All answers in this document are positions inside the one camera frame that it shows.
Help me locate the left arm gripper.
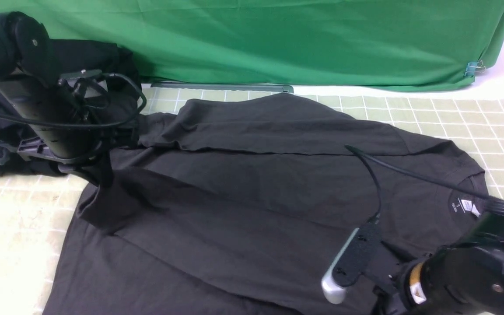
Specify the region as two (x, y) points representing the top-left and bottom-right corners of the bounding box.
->
(0, 71), (115, 187)

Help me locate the dark gray long-sleeve top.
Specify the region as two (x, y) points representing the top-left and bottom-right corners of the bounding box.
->
(44, 94), (487, 315)

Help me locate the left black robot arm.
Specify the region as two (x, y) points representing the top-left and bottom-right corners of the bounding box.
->
(0, 12), (113, 187)

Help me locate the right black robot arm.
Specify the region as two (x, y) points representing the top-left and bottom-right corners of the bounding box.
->
(390, 198), (504, 315)

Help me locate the light green grid mat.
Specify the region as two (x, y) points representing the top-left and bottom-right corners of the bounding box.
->
(0, 88), (504, 315)

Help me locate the pile of dark clothes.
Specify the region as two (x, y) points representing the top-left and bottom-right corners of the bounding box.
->
(0, 39), (141, 177)

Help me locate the gray metal bar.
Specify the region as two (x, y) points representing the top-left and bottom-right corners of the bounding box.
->
(150, 81), (294, 94)

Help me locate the green backdrop cloth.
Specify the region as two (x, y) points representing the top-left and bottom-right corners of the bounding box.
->
(0, 0), (504, 92)

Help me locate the black camera cable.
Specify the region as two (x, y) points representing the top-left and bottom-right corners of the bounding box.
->
(344, 144), (491, 224)

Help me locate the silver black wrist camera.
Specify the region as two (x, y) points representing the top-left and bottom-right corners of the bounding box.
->
(321, 223), (382, 305)

